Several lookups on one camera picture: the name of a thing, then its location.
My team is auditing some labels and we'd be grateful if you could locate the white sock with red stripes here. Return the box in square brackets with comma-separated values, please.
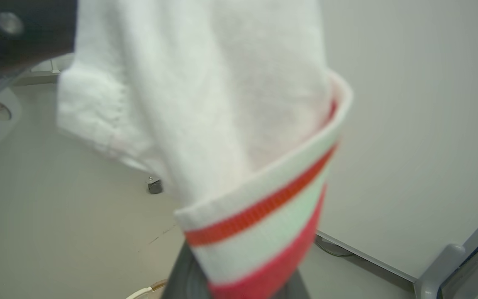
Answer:
[56, 0, 354, 299]

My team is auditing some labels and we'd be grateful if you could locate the white furniture base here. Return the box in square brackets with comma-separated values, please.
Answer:
[13, 53, 75, 86]

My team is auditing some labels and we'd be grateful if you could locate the thin dark floor cable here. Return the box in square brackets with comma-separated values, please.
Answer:
[315, 235, 354, 258]

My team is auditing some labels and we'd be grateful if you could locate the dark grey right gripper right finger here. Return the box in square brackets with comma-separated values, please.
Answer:
[277, 268, 311, 299]

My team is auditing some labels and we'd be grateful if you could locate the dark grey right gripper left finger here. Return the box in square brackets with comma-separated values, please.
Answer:
[161, 241, 213, 299]

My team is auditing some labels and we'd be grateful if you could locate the white basket rim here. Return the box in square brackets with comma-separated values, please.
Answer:
[125, 279, 168, 299]

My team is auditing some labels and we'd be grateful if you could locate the small grey caster wheel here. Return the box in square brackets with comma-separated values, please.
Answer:
[146, 176, 164, 195]

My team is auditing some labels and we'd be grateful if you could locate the grey metal frame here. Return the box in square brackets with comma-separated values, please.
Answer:
[413, 196, 478, 299]

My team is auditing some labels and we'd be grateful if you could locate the black robot part with screws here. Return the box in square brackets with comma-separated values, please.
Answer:
[0, 0, 78, 113]

